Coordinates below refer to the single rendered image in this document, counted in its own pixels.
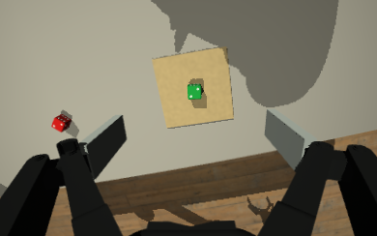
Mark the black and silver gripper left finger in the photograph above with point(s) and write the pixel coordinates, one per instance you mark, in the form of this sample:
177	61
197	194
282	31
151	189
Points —
27	204

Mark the tan flat mat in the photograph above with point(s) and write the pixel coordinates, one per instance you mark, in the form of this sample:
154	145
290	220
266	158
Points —
206	67

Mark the green die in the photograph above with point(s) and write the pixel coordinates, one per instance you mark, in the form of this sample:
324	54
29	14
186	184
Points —
194	91

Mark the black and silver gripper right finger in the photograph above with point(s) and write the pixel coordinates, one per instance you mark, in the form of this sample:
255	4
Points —
296	213

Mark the red die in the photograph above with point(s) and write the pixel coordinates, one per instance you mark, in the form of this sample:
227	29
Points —
61	123

